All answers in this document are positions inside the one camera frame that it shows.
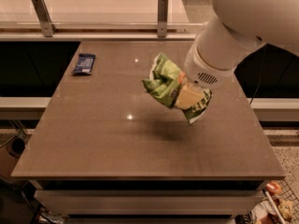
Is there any middle metal rail bracket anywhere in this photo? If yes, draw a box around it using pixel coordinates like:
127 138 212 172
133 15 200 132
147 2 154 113
157 0 168 37

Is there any wire basket with snacks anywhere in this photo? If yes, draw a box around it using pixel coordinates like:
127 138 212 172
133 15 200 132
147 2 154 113
247 180 299 224

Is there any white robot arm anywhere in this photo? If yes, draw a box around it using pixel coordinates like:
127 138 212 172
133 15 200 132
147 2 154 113
184 0 299 90

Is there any metal rail bracket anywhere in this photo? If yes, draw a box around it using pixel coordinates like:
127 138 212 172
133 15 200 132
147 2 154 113
31 0 55 37
157 0 168 37

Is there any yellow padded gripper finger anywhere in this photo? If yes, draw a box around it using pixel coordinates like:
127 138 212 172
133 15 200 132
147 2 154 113
175 82 205 110

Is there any left metal rail bracket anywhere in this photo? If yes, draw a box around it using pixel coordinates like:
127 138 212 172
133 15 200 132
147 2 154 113
31 0 55 37

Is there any green jalapeno chip bag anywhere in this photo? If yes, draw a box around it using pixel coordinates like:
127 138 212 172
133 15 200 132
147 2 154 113
142 52 212 124

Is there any blue rxbar blueberry bar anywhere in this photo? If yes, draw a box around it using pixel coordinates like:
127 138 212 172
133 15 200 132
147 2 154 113
72 53 95 76

